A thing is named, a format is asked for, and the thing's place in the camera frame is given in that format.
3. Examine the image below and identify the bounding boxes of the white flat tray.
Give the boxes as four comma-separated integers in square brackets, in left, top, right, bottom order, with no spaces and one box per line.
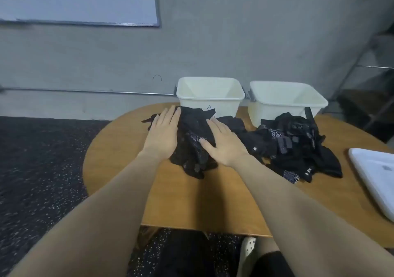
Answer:
[348,147,394,222]

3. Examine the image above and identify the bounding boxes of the person's right forearm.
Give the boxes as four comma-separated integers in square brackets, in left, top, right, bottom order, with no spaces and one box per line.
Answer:
[233,155,394,277]

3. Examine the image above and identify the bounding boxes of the person's left hand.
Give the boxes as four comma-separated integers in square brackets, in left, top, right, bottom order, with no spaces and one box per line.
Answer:
[140,105,182,162]

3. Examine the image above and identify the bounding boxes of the grey wall pipe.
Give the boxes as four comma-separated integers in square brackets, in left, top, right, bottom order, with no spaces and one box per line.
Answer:
[0,87,178,96]

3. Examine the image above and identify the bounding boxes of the whiteboard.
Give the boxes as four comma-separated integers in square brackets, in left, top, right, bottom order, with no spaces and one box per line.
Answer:
[0,0,161,27]

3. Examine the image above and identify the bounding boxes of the person's right white shoe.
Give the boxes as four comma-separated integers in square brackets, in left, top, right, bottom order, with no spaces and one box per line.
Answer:
[237,237,258,277]

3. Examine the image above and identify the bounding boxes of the pile of black gloves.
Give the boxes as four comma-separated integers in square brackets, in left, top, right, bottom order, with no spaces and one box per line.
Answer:
[142,106,344,183]

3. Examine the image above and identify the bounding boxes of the metal rack frame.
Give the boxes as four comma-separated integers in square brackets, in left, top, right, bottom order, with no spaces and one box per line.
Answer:
[332,15,394,142]

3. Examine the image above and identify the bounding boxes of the white plastic bin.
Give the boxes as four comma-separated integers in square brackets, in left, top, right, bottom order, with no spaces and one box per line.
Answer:
[247,80,330,128]
[175,77,246,119]

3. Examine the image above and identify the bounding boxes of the person's left forearm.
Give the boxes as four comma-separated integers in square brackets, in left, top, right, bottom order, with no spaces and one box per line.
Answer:
[7,151,168,277]

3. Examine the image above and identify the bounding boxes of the person's right hand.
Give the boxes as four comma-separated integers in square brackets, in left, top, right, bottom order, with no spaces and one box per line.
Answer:
[198,117,250,169]

